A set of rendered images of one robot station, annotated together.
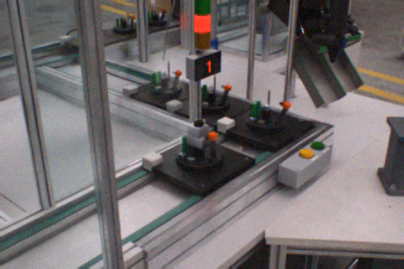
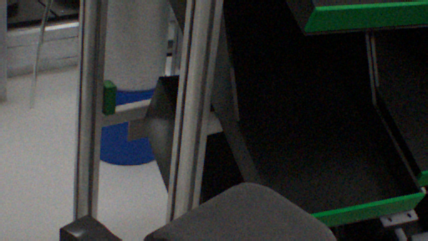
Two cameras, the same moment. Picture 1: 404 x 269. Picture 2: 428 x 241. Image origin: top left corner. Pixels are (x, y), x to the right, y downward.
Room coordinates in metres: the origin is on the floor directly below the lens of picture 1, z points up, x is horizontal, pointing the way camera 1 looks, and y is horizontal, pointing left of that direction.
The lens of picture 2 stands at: (1.15, -0.44, 1.70)
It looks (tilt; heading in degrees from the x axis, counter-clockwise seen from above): 28 degrees down; 11
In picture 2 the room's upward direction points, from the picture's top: 7 degrees clockwise
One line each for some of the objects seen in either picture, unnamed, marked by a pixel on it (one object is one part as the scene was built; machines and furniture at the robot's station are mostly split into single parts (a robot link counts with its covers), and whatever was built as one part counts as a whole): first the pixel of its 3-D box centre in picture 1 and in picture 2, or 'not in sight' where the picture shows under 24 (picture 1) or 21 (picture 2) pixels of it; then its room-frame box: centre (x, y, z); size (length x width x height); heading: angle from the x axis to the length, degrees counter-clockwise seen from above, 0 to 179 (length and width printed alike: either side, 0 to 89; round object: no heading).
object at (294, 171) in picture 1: (305, 163); not in sight; (1.33, -0.32, 0.93); 0.21 x 0.07 x 0.06; 139
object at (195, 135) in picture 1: (196, 132); not in sight; (1.29, 0.02, 1.06); 0.08 x 0.04 x 0.07; 49
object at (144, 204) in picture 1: (201, 170); not in sight; (1.32, 0.00, 0.91); 0.84 x 0.28 x 0.10; 139
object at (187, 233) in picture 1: (252, 185); not in sight; (1.23, -0.15, 0.91); 0.89 x 0.06 x 0.11; 139
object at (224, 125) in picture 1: (266, 113); not in sight; (1.53, -0.22, 1.01); 0.24 x 0.24 x 0.13; 49
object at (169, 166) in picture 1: (198, 162); not in sight; (1.28, 0.01, 0.96); 0.24 x 0.24 x 0.02; 49
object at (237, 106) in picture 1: (211, 95); not in sight; (1.69, -0.03, 1.01); 0.24 x 0.24 x 0.13; 49
